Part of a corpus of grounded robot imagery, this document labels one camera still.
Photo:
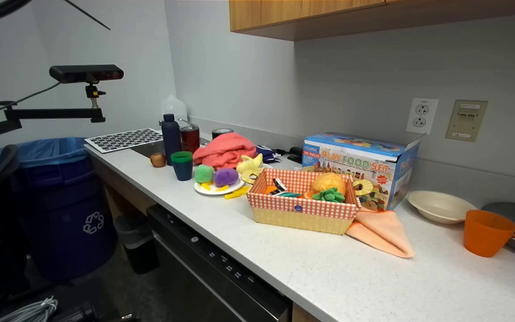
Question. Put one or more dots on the yellow plush toy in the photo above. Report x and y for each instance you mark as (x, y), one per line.
(250, 169)

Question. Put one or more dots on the purple plush ball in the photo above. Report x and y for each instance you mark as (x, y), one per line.
(225, 178)

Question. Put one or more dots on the pink cloth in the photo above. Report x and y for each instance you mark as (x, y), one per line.
(224, 152)

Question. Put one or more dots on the black stapler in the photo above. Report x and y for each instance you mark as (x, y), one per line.
(293, 155)

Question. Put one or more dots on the green plush ball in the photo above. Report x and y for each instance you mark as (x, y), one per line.
(204, 175)

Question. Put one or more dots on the white plate with yellow petals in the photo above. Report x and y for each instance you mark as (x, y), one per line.
(209, 191)

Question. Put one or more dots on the bottle with red liquid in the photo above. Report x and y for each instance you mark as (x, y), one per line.
(190, 141)

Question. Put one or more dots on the round orange toy fruit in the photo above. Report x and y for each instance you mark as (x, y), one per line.
(329, 182)

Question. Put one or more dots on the green cup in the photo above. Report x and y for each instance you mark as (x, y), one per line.
(181, 168)

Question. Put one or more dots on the green toy vegetable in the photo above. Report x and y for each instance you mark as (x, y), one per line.
(329, 196)

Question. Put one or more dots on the dark blue bottle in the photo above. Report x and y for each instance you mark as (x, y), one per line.
(170, 137)

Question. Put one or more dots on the blue play food box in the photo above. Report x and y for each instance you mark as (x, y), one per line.
(352, 155)

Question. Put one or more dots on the small brown object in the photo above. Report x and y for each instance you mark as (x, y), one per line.
(157, 160)

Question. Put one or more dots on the white plastic jug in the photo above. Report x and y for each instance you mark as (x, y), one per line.
(174, 109)

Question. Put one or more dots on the white grid rack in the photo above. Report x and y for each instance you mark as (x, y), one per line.
(123, 141)

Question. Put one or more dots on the wooden sink cabinet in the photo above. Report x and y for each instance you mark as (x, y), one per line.
(120, 198)

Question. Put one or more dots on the orange cloth napkin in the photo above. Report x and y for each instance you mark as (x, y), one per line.
(383, 234)

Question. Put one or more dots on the small black trash bin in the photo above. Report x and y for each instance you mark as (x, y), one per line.
(138, 245)

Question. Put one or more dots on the wooden upper cabinet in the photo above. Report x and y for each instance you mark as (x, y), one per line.
(329, 16)

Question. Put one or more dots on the beige bowl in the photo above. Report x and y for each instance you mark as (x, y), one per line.
(438, 209)

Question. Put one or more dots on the blue recycling bin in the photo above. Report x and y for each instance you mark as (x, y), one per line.
(61, 221)

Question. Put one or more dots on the white wall outlet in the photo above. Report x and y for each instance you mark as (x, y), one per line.
(422, 116)

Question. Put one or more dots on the black stereo camera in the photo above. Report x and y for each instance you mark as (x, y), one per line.
(84, 75)

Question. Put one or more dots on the beige wall switch plate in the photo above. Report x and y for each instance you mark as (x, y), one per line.
(465, 121)

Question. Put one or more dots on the black camera arm mount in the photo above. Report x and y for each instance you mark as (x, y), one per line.
(48, 114)

